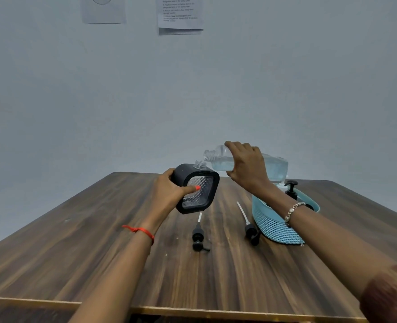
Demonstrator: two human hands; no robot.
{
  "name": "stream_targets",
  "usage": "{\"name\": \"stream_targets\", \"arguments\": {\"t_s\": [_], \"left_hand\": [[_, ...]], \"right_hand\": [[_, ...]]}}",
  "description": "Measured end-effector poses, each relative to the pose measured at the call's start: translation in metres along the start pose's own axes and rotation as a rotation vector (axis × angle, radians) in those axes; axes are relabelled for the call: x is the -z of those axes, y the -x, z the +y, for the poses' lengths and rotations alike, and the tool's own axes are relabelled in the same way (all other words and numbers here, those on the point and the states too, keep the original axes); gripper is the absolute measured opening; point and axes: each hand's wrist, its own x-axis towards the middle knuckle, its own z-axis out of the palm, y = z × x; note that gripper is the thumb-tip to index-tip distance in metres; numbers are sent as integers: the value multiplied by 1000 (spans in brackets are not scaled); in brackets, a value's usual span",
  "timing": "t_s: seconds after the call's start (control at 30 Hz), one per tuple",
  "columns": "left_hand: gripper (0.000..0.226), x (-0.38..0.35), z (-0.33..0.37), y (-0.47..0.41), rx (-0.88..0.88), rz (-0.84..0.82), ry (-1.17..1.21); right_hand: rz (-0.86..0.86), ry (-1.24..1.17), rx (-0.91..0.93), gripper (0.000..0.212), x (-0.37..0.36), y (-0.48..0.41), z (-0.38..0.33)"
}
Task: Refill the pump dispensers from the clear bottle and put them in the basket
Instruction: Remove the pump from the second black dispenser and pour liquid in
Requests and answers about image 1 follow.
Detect person's left hand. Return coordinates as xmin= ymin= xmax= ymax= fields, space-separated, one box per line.
xmin=141 ymin=168 xmax=201 ymax=230

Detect person's right hand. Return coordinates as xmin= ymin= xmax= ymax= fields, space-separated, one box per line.
xmin=225 ymin=141 xmax=270 ymax=195

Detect black square dispenser bottle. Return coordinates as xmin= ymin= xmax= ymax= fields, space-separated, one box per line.
xmin=170 ymin=160 xmax=220 ymax=215

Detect clear plastic liquid bottle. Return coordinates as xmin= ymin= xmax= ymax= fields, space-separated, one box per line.
xmin=203 ymin=145 xmax=289 ymax=184

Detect person's left forearm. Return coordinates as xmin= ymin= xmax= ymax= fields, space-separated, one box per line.
xmin=68 ymin=220 xmax=163 ymax=323

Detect person's right forearm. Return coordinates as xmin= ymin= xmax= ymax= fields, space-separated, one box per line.
xmin=252 ymin=182 xmax=397 ymax=300

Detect black pump with tube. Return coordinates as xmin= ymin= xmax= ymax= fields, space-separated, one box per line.
xmin=192 ymin=212 xmax=211 ymax=253
xmin=236 ymin=201 xmax=262 ymax=247

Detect bottle with black pump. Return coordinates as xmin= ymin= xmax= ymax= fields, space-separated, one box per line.
xmin=276 ymin=180 xmax=300 ymax=201

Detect light blue woven basket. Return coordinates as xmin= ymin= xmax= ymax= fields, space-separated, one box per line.
xmin=251 ymin=184 xmax=321 ymax=245

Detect printed paper sheets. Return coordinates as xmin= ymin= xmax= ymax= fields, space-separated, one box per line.
xmin=156 ymin=0 xmax=204 ymax=36

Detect paper sheet with drawing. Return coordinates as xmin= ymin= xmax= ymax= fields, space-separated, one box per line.
xmin=80 ymin=0 xmax=127 ymax=25

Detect maroon sleeve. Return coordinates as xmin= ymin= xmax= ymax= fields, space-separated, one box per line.
xmin=359 ymin=264 xmax=397 ymax=323

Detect red thread bracelet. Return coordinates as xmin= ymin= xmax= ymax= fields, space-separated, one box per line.
xmin=122 ymin=225 xmax=155 ymax=246

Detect silver beaded bracelet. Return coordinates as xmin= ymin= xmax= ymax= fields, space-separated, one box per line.
xmin=284 ymin=202 xmax=306 ymax=223

